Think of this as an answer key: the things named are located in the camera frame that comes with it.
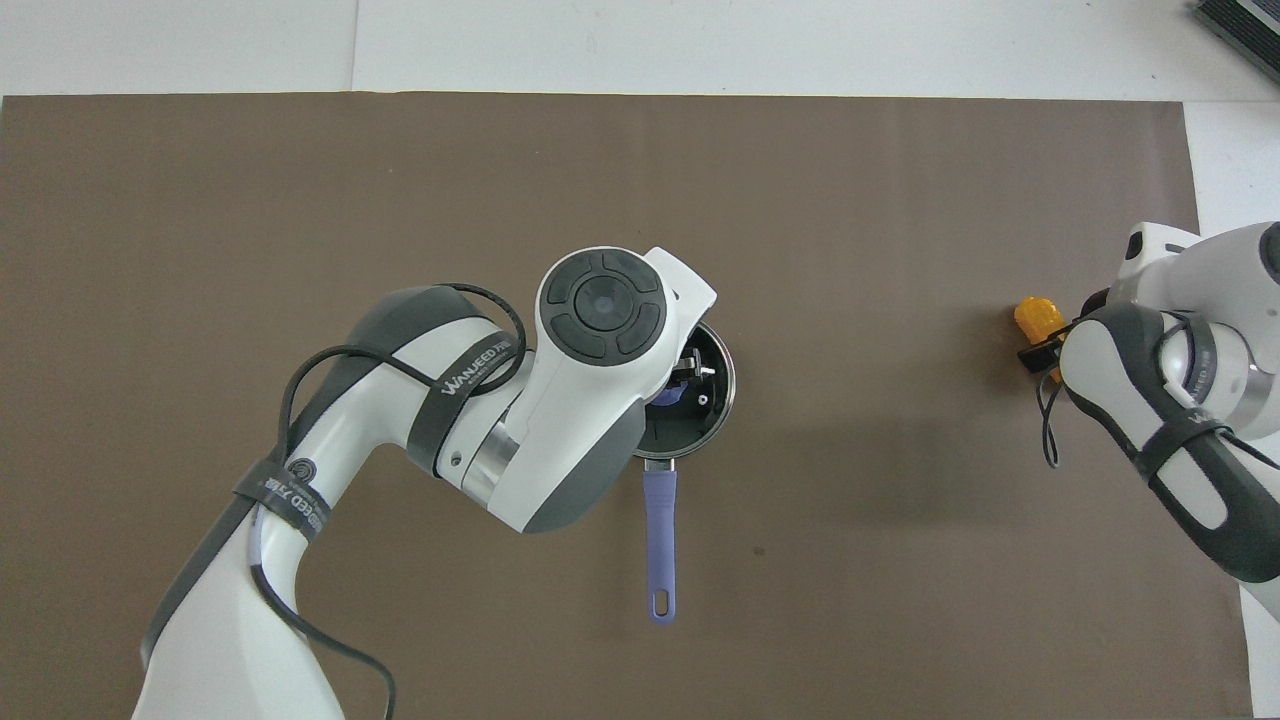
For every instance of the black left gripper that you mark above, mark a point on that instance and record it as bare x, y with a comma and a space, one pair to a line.
692, 364

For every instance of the brown table mat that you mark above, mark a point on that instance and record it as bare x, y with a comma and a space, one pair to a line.
800, 200

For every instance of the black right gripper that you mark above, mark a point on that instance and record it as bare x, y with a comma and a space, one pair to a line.
1092, 303

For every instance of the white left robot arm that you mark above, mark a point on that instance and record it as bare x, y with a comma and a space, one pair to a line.
560, 400

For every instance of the dark ribbed device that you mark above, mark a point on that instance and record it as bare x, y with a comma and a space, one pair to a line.
1245, 22

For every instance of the yellow corn cob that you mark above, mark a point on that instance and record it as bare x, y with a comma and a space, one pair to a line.
1038, 316

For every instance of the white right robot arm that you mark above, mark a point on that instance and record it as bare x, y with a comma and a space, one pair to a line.
1190, 400

